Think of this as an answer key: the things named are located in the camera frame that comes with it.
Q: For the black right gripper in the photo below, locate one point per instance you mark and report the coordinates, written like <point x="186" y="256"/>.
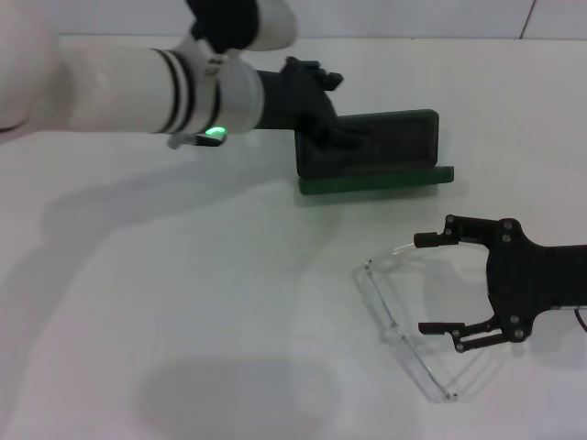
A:
<point x="532" y="275"/>

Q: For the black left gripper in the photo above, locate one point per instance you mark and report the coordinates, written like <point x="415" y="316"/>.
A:
<point x="298" y="101"/>

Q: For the green glasses case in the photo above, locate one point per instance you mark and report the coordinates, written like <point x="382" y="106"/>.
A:
<point x="394" y="142"/>

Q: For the clear white glasses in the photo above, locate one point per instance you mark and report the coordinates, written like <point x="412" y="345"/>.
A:
<point x="383" y="302"/>

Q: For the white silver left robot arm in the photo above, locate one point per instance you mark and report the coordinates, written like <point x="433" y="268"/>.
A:
<point x="114" y="87"/>

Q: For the white partition panel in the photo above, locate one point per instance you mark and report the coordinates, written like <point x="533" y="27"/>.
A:
<point x="559" y="18"/>
<point x="91" y="16"/>
<point x="413" y="18"/>

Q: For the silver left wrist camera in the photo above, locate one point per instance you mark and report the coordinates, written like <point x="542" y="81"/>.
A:
<point x="224" y="23"/>

